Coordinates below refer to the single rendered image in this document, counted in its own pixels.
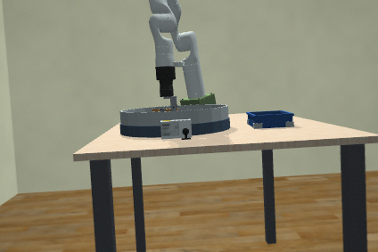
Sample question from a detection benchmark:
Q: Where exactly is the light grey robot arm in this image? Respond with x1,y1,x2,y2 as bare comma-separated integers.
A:
149,0,206,99

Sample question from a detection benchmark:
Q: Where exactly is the grey round turning table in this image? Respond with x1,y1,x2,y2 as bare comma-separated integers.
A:
119,104,230,140

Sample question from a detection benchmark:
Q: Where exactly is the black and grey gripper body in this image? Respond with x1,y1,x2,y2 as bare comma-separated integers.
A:
155,53,185,97

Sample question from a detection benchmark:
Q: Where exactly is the blue rectangular crate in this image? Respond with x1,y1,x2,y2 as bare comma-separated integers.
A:
246,110,294,129

